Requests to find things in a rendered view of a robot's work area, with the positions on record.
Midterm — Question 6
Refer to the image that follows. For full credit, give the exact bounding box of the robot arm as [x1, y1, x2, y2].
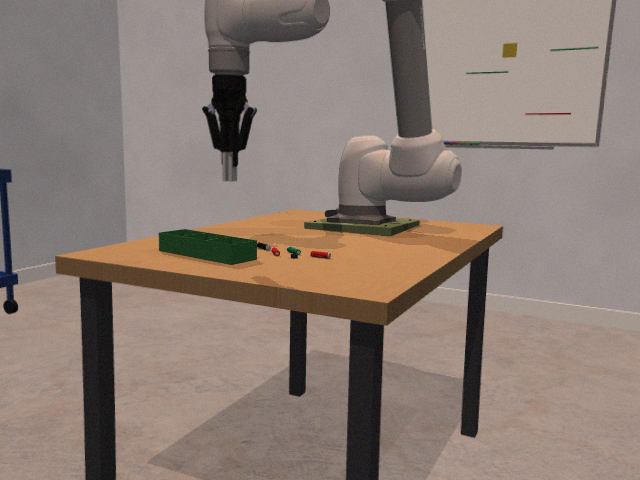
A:
[204, 0, 462, 225]

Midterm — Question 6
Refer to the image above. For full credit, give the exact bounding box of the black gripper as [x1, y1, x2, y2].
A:
[202, 75, 257, 182]

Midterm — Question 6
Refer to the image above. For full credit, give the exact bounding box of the green three-compartment bin rack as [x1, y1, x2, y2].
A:
[159, 229, 257, 265]

